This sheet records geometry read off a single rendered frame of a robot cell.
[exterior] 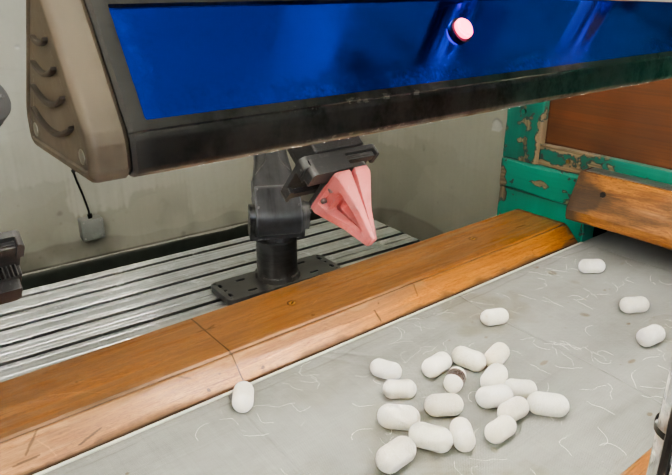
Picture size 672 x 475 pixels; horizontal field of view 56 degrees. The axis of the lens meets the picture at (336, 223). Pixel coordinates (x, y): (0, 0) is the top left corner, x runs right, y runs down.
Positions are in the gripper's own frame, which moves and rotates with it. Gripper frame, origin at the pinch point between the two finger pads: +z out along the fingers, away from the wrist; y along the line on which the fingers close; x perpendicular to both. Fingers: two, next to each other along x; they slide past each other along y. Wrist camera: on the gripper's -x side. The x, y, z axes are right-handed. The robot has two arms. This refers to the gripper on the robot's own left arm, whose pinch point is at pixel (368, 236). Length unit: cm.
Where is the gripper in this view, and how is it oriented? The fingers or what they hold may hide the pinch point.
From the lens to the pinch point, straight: 67.1
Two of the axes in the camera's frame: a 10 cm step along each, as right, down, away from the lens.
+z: 4.7, 8.2, -3.3
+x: -4.0, 5.4, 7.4
